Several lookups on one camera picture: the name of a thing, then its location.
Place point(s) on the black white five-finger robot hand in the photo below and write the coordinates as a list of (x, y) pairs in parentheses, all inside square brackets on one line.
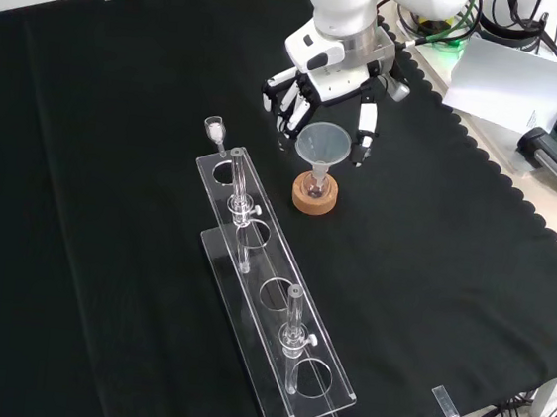
[(336, 82)]

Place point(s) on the clear plastic funnel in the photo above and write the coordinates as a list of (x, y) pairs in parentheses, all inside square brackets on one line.
[(323, 141)]

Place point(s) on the glass round-bottom flask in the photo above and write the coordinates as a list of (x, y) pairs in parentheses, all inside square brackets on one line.
[(316, 188)]

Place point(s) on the clear acrylic funnel stand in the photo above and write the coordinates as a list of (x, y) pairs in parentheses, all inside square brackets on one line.
[(282, 264)]

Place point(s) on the pale board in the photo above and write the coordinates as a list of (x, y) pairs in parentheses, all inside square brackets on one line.
[(511, 83)]

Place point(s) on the black cloth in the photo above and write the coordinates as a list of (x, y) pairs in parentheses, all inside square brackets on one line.
[(110, 201)]

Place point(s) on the clear tape strip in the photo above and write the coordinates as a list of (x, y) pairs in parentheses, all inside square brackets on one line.
[(445, 402)]

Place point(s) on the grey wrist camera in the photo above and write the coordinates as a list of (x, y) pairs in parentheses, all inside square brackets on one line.
[(398, 87)]

